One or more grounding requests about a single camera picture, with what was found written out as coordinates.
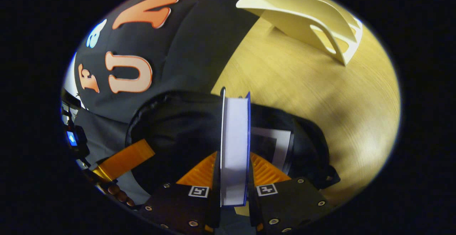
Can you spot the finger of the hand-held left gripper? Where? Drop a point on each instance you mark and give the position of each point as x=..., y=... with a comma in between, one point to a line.
x=124, y=160

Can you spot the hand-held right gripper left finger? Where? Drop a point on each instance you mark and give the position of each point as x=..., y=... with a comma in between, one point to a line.
x=178, y=206

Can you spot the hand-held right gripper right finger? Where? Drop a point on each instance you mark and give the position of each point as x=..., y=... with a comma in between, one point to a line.
x=292, y=206

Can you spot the black schoolbag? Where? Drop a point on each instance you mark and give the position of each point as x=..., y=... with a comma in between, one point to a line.
x=178, y=128

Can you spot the blue cover book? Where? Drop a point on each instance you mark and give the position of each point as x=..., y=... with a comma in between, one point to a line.
x=233, y=149

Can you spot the white bookshelf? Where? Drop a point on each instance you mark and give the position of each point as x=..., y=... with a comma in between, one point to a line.
x=302, y=14

